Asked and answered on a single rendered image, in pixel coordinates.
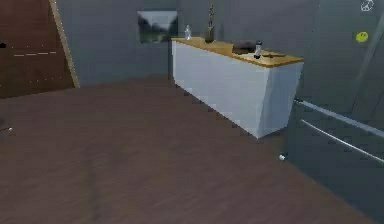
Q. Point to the white counter with wooden top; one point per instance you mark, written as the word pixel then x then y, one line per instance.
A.
pixel 230 86

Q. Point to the clear glass bottle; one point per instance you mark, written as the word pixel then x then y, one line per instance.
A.
pixel 188 33

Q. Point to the dark brown pan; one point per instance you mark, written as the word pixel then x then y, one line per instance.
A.
pixel 243 47

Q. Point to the dark vase with twigs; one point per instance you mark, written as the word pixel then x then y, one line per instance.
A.
pixel 210 26

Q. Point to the black and white shaker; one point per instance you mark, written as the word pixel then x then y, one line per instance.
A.
pixel 258 50

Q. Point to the framed landscape picture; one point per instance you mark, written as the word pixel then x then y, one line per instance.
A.
pixel 156 26

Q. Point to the brown wooden utensil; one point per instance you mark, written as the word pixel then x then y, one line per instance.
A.
pixel 273 55

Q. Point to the dark grey fridge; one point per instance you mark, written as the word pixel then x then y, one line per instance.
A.
pixel 343 100

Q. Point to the brown wooden door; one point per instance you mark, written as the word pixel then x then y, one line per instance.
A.
pixel 31 46

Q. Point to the yellow round fridge magnet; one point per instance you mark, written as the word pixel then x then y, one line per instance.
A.
pixel 362 37

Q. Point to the white outline fridge magnet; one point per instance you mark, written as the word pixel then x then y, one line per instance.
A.
pixel 366 5

